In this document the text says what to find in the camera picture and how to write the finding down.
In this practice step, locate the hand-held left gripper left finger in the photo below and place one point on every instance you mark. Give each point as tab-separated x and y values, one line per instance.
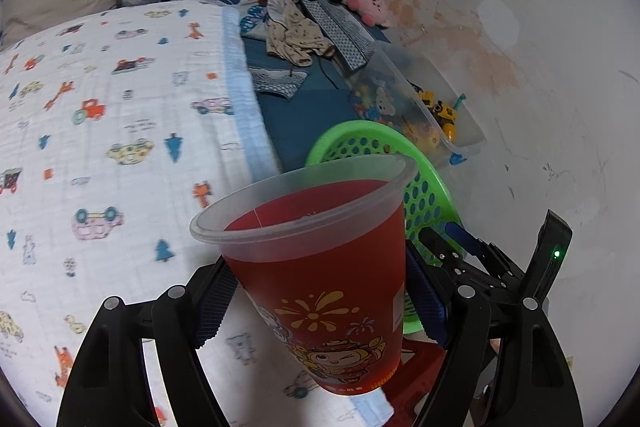
215	307

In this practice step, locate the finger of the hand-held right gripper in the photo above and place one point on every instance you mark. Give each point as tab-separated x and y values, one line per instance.
437	247
460	236

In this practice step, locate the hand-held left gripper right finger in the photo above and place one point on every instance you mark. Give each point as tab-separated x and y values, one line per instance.
430	302

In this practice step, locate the red printed plastic cup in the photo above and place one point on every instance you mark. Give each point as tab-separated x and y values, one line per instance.
325	267

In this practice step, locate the green plastic basket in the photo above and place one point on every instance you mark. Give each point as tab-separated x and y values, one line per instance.
350	139

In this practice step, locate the red plastic stool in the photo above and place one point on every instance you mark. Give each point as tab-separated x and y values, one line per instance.
415	377

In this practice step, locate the yellow toy truck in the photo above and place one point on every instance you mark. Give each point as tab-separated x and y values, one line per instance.
440	112

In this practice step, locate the pile of small toys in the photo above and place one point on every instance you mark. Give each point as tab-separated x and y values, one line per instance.
385	102

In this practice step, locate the clear plastic storage box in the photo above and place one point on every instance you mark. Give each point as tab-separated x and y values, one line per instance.
400	67

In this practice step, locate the blue bed sheet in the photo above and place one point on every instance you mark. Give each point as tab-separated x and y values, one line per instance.
300	117

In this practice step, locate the white vehicle print blanket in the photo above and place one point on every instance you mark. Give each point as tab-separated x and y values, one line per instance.
125	132

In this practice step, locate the small grey patterned cloth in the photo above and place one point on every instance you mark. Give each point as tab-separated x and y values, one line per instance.
275	82

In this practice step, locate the pink plush toy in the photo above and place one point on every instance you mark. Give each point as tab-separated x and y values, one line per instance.
372	4

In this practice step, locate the beige printed garment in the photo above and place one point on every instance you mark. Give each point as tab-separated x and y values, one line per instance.
295	37

